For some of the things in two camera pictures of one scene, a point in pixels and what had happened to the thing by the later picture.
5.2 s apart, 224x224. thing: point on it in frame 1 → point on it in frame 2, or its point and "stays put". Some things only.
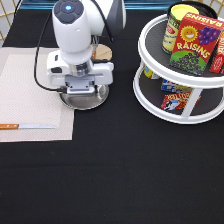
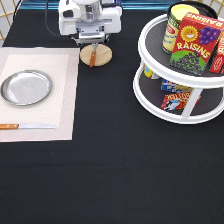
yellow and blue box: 148,72 stays put
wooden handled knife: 26,126 stays put
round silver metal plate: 83,102 → 26,88
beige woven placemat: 24,102 stays put
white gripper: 77,79 → 90,20
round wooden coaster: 103,52 stays put
